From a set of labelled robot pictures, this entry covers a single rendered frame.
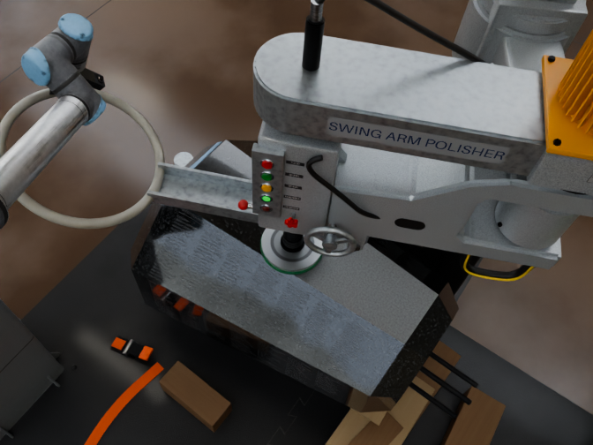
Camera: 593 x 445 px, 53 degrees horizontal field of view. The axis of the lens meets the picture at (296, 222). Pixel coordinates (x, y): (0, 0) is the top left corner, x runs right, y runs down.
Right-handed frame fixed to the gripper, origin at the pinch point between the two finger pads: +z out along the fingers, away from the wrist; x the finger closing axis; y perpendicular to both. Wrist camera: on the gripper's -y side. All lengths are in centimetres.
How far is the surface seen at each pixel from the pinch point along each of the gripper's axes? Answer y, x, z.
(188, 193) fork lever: -28.2, 40.2, -8.5
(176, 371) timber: -40, 81, 81
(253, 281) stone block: -52, 66, 13
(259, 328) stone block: -53, 82, 20
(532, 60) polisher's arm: -111, 41, -81
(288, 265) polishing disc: -59, 67, -3
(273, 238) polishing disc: -58, 56, -1
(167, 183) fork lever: -23.3, 34.7, -5.8
